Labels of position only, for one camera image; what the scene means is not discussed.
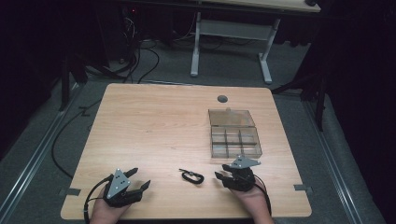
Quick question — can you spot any bundle of black cables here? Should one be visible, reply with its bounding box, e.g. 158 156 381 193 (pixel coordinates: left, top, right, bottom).
106 7 161 84

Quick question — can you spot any black floor cable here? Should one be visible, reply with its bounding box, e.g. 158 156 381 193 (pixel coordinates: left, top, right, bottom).
50 98 103 179

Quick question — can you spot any person's right hand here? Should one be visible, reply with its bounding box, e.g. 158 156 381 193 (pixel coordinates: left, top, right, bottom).
229 182 276 224

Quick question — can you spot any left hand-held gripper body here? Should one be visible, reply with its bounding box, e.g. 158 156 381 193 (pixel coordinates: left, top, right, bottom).
103 168 144 209

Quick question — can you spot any left hand-held gripper cable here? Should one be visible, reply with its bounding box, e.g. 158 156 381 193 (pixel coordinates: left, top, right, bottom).
82 174 114 224

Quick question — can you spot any white metal desk frame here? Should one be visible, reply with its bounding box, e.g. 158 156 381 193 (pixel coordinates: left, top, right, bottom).
190 10 283 85

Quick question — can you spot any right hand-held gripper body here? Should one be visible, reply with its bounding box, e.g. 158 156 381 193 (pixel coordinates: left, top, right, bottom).
221 154 262 192

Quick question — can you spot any hand-held gripper cable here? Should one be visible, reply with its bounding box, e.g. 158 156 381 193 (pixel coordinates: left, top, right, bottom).
252 173 273 217
82 174 114 224

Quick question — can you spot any black metal stand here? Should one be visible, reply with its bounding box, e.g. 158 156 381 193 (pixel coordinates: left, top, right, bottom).
58 52 90 112
271 73 328 133

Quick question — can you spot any metal floor rail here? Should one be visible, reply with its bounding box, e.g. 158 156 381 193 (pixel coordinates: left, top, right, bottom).
303 101 364 224
0 82 82 216

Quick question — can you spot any person's left hand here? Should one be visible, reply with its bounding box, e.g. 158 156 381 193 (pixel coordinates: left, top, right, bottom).
89 195 132 224

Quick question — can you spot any black carabiner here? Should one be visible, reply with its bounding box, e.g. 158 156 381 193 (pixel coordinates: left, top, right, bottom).
178 168 205 185

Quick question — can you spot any clear plastic compartment box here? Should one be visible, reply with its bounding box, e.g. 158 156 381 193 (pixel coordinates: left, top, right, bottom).
207 107 263 160

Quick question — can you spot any right hand-held gripper cable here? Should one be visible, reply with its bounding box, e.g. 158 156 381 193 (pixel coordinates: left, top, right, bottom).
252 173 273 217

